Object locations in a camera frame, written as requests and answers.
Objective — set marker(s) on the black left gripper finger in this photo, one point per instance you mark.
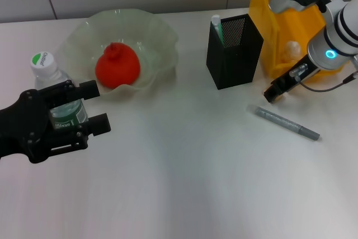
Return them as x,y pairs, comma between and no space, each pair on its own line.
99,124
89,90

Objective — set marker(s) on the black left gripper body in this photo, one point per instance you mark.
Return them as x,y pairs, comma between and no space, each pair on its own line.
25,127

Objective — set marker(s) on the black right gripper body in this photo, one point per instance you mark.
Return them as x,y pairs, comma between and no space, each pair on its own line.
299,78

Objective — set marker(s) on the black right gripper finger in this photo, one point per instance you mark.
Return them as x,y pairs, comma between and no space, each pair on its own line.
275,90

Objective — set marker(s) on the white paper ball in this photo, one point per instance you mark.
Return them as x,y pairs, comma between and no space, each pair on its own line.
292,51

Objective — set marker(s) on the grey marker pen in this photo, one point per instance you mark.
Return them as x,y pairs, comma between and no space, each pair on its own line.
282,121

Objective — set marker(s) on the red toy pomegranate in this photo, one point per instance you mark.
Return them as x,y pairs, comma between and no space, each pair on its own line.
117,65

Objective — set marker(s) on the clear green-label water bottle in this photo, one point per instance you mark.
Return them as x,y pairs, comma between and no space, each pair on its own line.
42,62

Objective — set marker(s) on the green pen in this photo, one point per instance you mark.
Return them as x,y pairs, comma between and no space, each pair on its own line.
216,26

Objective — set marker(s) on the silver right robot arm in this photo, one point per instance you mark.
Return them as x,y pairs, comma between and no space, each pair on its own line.
335,34

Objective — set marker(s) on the black mesh pen holder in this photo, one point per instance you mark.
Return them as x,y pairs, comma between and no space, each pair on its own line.
232,65

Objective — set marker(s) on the green glass fruit bowl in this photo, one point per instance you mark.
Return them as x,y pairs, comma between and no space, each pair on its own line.
156,37

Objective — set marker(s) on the yellow plastic bin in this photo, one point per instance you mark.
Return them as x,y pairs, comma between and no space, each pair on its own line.
263,26

